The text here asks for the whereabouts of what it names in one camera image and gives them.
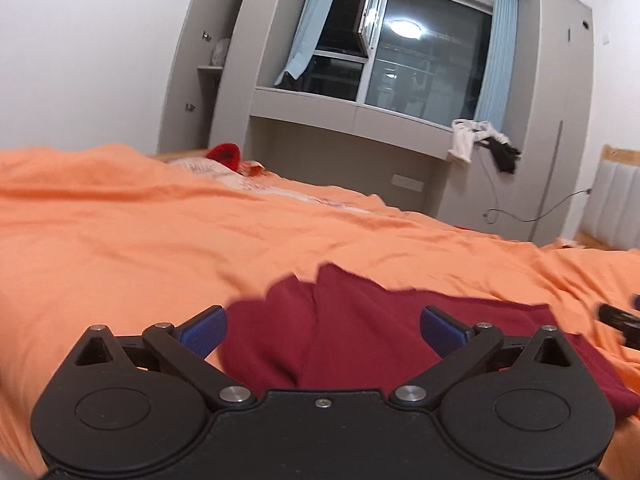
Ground dark red garment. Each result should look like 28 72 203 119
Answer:
219 258 639 419

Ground padded wooden headboard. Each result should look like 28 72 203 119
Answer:
574 145 640 250

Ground orange bed sheet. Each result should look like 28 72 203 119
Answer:
1 145 639 479

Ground patterned pink pillow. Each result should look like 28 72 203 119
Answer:
167 155 281 196

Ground grey window desk cabinet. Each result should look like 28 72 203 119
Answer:
250 87 451 217

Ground bright red cloth item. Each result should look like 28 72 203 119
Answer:
205 143 241 171

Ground black cloth on sill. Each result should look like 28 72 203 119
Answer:
474 136 522 174

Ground white cloth on sill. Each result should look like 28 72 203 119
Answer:
448 119 503 165

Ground grey open wardrobe door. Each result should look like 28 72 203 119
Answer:
157 0 238 153

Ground grey tall right wardrobe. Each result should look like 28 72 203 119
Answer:
437 0 593 245

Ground right light blue curtain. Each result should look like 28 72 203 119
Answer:
474 0 518 131

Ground light blue curtain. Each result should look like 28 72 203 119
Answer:
276 0 333 86
474 0 518 131

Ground open window sash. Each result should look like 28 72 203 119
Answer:
354 0 383 58

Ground left light blue curtain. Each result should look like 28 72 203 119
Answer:
276 0 333 86

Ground grey charging cable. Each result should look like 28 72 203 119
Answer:
474 144 595 226

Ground white wall socket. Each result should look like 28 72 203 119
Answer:
390 174 425 193

